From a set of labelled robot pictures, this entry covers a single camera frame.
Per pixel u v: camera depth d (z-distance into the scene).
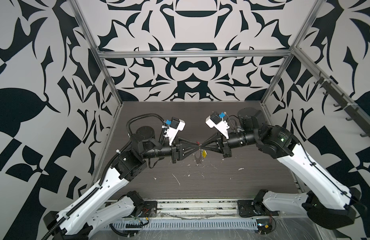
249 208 0.74
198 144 0.55
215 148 0.52
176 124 0.50
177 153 0.49
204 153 0.56
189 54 0.93
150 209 0.73
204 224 0.71
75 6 0.73
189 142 0.55
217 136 0.51
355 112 0.54
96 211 0.43
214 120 0.48
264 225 0.71
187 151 0.55
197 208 0.76
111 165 0.46
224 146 0.47
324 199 0.39
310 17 0.77
